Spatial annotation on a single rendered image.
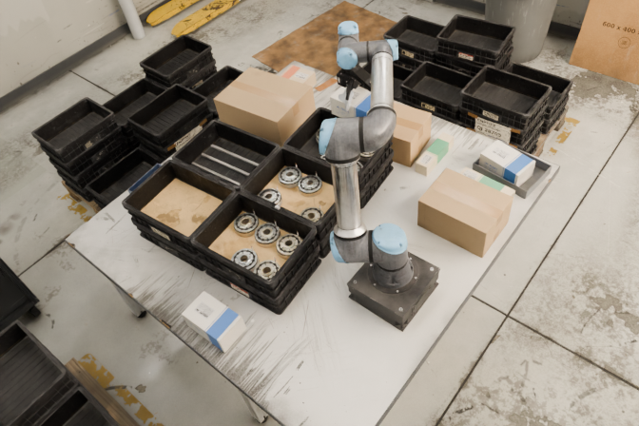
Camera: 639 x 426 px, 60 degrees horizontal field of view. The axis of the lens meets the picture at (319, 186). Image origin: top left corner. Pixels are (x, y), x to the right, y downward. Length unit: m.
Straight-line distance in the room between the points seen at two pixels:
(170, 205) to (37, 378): 0.89
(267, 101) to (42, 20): 2.77
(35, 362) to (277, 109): 1.52
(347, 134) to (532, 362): 1.60
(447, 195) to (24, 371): 1.90
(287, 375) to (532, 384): 1.25
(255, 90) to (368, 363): 1.46
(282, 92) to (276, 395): 1.44
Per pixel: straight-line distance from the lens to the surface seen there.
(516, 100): 3.34
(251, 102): 2.75
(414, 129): 2.55
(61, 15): 5.18
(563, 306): 3.08
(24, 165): 4.49
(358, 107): 2.24
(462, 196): 2.28
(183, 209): 2.44
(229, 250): 2.23
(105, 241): 2.65
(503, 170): 2.52
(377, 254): 1.93
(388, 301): 2.04
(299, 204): 2.31
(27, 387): 2.68
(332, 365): 2.05
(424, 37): 4.03
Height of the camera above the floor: 2.56
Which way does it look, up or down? 47 degrees down
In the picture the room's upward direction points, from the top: 9 degrees counter-clockwise
